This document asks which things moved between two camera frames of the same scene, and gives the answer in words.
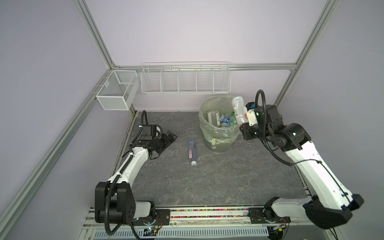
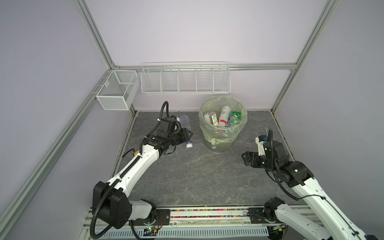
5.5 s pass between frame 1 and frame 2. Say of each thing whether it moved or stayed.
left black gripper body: moved
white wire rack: stayed
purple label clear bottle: moved
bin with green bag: stayed
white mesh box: stayed
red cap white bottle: moved
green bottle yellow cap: stayed
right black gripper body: moved
